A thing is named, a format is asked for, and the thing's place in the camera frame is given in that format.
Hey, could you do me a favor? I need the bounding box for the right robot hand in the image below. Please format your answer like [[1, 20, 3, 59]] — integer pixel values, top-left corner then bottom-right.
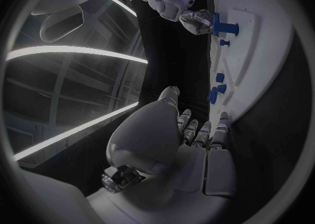
[[178, 8, 215, 36]]

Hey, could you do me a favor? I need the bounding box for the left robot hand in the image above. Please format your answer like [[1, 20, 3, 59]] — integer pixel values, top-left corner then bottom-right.
[[85, 86, 238, 224]]

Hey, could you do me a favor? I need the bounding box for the long blue plug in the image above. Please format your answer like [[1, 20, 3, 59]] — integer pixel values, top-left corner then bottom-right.
[[211, 12, 240, 37]]

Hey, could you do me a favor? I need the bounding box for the white task board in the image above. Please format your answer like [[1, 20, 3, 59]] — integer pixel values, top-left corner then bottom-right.
[[208, 0, 295, 128]]

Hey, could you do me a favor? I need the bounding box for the blue gear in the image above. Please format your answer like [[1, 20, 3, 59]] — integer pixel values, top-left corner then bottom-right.
[[206, 87, 219, 104]]

